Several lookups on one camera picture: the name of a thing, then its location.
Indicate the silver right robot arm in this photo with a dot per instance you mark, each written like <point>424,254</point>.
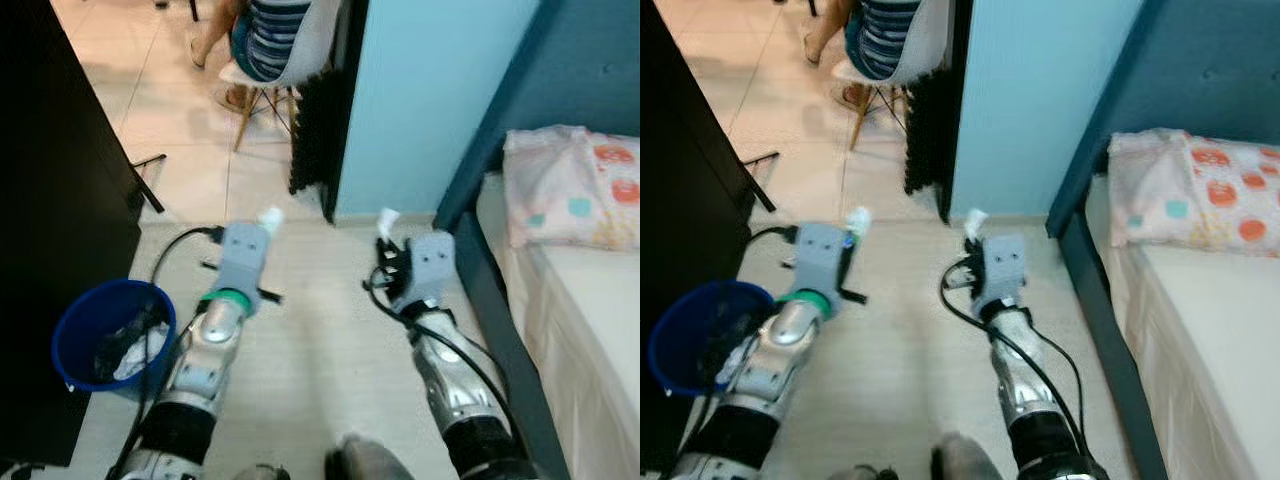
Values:
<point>445,380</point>
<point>1020,380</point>

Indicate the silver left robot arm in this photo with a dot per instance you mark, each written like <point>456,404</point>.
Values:
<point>785,350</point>
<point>205,350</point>

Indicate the crumpled white rubbish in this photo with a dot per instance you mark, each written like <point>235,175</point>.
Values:
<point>145,350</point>

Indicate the grey left robot leg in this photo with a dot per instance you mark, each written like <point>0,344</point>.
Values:
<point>875,473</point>
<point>260,472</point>

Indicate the pink pillow with red patches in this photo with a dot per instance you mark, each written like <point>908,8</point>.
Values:
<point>1160,190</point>
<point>560,190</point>

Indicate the black wardrobe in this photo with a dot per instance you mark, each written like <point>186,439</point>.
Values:
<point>50,200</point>
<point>680,200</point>

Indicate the blue plastic waste bin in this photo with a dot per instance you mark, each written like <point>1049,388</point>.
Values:
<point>75,340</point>
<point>670,345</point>

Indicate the cream mattress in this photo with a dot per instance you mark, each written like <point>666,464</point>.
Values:
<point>1210,350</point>
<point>600,330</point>

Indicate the seated person striped shirt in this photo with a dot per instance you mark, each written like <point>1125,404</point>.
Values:
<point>890,30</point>
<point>275,30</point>

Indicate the teal upholstered headboard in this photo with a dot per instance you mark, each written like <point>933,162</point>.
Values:
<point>1200,70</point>
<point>570,70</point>

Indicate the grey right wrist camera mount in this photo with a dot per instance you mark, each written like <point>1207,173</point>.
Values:
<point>432,265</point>
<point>1005,265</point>

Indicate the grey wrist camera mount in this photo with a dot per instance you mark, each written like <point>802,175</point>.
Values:
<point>820,260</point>
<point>240,260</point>
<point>432,265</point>
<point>1005,265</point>

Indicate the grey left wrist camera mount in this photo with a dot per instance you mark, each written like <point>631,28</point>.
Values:
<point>240,260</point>
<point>820,260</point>

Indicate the dark teal bed frame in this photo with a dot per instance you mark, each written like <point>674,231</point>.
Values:
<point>1110,340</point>
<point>500,340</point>

